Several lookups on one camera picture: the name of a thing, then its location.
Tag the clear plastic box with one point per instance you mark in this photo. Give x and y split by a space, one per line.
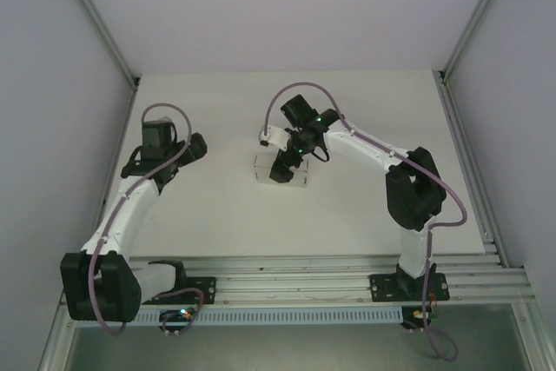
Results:
260 167

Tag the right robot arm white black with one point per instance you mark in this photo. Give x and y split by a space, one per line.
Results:
360 151

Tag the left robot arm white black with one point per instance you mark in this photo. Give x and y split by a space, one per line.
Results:
130 210

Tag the grey metal panel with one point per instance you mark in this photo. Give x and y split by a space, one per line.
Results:
282 349

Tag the thin aluminium side rail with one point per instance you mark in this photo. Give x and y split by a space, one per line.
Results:
125 127

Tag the aluminium corner post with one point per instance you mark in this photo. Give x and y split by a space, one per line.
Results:
99 19
475 19

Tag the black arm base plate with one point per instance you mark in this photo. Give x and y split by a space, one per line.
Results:
382 288
200 290

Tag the aluminium mounting rail frame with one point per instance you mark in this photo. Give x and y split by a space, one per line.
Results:
304 275

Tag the wide aluminium side rail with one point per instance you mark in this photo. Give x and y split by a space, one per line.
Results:
469 162

